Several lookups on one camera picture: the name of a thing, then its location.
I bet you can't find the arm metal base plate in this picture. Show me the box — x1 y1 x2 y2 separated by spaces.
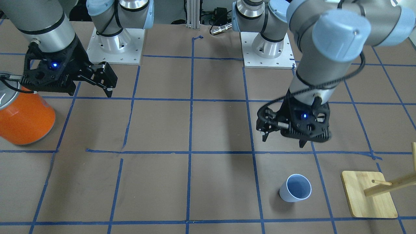
86 29 146 65
240 32 297 69

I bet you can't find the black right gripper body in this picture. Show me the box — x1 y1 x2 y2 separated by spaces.
20 36 118 96

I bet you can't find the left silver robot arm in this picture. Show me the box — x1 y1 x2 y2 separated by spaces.
232 0 415 148

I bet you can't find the light blue plastic cup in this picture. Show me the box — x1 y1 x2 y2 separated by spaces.
279 174 312 202

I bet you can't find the orange can with silver lid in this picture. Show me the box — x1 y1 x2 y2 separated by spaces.
0 72 56 145

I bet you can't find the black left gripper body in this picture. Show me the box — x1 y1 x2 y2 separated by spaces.
256 97 332 143

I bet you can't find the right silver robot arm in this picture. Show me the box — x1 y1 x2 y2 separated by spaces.
1 0 154 98

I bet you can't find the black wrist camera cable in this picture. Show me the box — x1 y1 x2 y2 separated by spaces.
258 52 366 112

